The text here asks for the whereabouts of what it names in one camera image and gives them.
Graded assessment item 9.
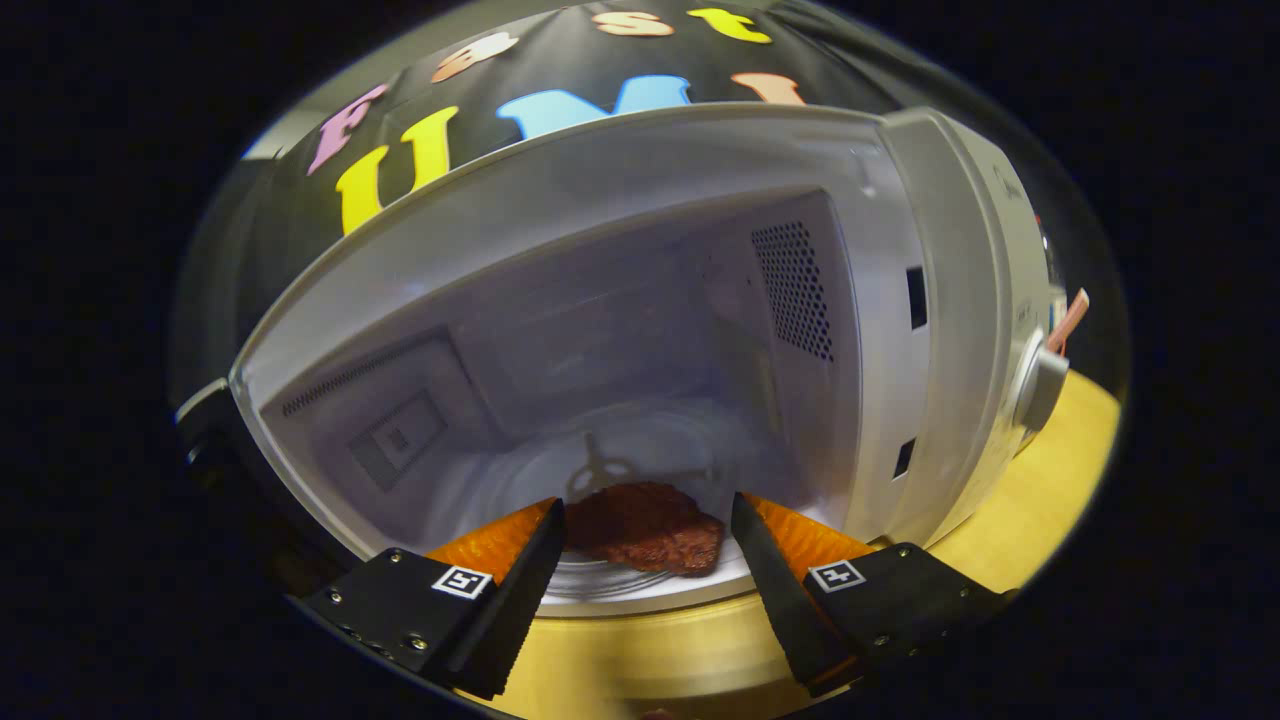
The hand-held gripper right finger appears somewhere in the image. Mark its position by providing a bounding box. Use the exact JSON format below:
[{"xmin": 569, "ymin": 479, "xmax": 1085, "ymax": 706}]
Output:
[{"xmin": 730, "ymin": 492, "xmax": 1011, "ymax": 698}]

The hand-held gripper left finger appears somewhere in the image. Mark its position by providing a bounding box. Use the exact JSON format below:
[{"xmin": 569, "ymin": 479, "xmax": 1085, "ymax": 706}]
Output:
[{"xmin": 300, "ymin": 497, "xmax": 567, "ymax": 701}]

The brown cooked meat piece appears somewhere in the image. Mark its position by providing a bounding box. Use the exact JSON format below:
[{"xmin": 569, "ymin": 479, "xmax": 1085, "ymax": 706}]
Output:
[{"xmin": 563, "ymin": 482, "xmax": 727, "ymax": 578}]

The white toaster oven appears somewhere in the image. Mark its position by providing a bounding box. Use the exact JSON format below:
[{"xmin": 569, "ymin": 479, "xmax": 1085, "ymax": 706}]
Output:
[{"xmin": 175, "ymin": 100, "xmax": 1071, "ymax": 618}]

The glass turntable plate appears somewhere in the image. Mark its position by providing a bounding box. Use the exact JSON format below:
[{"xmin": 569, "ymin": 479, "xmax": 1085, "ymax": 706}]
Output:
[{"xmin": 425, "ymin": 398, "xmax": 791, "ymax": 604}]

